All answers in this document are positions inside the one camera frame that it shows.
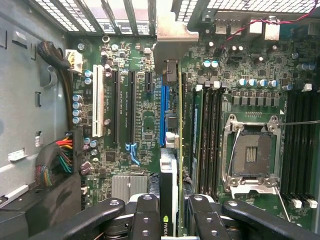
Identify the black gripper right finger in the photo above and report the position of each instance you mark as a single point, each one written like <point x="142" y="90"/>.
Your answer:
<point x="205" y="220"/>

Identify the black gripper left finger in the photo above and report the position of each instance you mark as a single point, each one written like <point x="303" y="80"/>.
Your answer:
<point x="145" y="220"/>

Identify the silver chipset heat sink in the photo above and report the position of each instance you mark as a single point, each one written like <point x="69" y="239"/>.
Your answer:
<point x="125" y="186"/>

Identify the thin locking lever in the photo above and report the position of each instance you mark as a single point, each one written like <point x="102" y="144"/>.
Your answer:
<point x="300" y="122"/>
<point x="234" y="150"/>

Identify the CPU socket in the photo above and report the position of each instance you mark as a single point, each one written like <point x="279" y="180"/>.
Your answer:
<point x="250" y="155"/>

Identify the green motherboard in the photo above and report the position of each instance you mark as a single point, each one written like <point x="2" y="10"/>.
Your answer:
<point x="148" y="120"/>

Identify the black fan shroud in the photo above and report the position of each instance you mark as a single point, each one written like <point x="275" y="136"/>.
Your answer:
<point x="37" y="212"/>

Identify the blue expansion slot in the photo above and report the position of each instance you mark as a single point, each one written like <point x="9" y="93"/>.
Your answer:
<point x="163" y="112"/>

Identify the long black expansion slot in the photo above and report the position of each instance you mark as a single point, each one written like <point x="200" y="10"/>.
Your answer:
<point x="132" y="107"/>
<point x="115" y="107"/>

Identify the white expansion slot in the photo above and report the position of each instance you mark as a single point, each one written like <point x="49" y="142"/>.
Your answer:
<point x="98" y="100"/>

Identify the short black expansion slot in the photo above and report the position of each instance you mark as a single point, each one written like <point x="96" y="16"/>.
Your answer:
<point x="149" y="82"/>

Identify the open black PC case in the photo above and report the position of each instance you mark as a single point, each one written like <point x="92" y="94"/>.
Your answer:
<point x="250" y="17"/>

